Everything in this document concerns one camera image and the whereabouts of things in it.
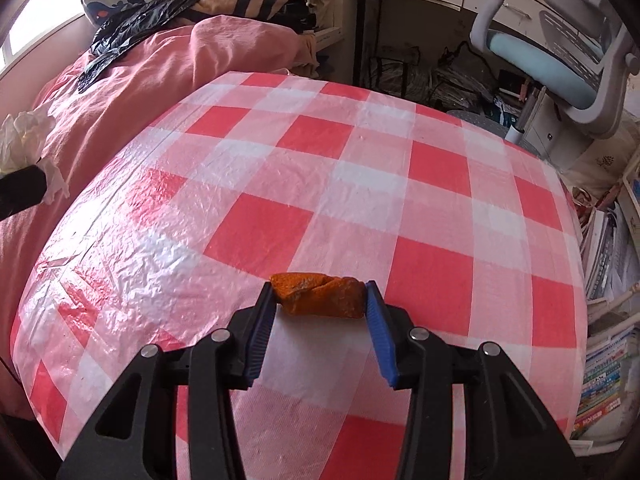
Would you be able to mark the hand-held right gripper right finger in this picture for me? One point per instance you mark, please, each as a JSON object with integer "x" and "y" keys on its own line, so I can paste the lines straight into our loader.
{"x": 382, "y": 340}

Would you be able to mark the orange brown wrapper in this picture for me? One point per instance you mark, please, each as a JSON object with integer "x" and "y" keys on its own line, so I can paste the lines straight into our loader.
{"x": 320, "y": 295}

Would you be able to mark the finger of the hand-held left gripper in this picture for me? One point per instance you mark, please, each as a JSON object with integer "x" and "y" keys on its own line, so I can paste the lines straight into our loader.
{"x": 22, "y": 190}

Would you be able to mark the grey blue office chair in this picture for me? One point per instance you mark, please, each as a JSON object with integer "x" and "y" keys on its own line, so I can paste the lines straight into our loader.
{"x": 540, "y": 55}

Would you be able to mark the black plastic bag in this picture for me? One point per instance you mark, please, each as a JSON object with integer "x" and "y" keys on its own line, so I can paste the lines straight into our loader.
{"x": 130, "y": 20}

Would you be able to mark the beige navy striped pillow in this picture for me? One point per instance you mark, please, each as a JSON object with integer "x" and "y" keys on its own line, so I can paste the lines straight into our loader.
{"x": 260, "y": 2}

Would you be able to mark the white bookshelf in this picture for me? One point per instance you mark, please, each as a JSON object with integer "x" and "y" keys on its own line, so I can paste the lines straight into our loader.
{"x": 630, "y": 205}

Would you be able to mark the red white checked tablecloth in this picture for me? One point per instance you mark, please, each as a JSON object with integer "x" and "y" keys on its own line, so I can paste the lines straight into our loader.
{"x": 350, "y": 175}

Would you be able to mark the pink blanket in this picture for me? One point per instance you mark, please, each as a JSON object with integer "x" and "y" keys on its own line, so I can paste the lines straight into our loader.
{"x": 150, "y": 75}

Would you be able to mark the window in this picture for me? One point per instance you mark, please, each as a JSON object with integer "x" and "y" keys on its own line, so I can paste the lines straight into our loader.
{"x": 30, "y": 35}

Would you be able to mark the stacks of books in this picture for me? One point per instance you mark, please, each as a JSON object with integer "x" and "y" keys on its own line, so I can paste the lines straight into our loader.
{"x": 605, "y": 380}

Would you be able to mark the large white tissue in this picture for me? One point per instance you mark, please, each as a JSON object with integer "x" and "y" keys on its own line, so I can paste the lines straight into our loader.
{"x": 22, "y": 135}

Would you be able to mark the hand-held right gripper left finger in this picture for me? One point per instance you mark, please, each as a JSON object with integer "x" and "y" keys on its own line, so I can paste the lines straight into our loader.
{"x": 260, "y": 340}

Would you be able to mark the cream tree print bag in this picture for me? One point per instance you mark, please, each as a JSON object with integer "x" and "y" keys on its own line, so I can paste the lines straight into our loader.
{"x": 605, "y": 160}

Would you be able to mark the blue white package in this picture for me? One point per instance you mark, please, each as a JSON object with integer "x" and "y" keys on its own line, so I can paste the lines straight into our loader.
{"x": 505, "y": 110}

